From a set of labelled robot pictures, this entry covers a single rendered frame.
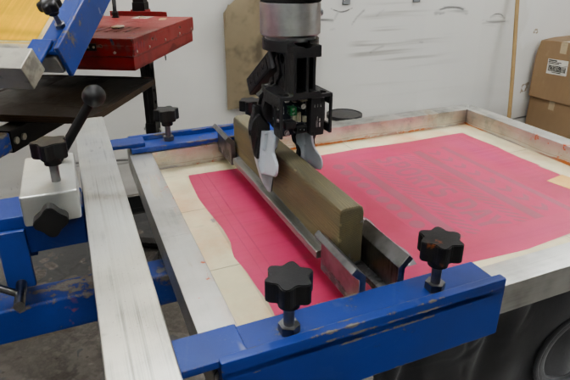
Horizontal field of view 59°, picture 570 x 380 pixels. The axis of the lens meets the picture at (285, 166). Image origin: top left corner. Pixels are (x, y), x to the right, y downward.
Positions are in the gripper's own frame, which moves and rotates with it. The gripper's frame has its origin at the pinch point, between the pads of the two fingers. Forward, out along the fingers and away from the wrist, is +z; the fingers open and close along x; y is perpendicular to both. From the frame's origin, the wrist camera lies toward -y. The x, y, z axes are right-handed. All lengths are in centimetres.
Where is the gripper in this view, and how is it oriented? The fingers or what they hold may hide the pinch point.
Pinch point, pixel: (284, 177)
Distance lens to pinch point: 72.1
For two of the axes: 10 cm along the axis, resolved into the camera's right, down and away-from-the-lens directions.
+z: 0.0, 9.2, 3.8
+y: 3.9, 3.5, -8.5
